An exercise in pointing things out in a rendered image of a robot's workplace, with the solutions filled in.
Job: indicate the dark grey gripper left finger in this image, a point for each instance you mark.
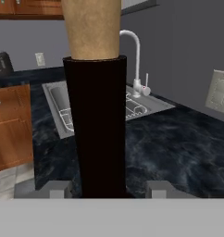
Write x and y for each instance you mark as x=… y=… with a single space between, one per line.
x=59 y=188

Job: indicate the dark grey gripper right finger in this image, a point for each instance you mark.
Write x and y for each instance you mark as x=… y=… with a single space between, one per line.
x=158 y=188

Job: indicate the dark wine bottle, tan label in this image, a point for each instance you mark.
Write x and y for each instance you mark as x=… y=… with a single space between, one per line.
x=98 y=123

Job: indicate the brown wooden cupboard door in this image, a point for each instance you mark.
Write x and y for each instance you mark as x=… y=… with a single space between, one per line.
x=12 y=145

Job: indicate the grey steel sink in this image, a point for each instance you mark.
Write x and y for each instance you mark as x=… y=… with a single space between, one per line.
x=56 y=102

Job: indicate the brown wooden drawer front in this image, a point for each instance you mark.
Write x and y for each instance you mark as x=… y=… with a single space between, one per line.
x=13 y=102

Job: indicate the white curved tap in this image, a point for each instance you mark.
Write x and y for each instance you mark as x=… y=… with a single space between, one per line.
x=137 y=61

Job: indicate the black countertop appliance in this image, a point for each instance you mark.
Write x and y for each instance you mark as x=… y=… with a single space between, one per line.
x=2 y=63

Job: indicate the large white wall outlet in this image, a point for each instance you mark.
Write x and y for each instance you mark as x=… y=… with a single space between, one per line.
x=218 y=91

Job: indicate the small white wall outlet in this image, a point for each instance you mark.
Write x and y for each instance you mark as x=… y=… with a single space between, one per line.
x=40 y=59

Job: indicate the brown wooden wall cupboards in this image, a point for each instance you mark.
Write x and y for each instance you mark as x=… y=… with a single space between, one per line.
x=27 y=7

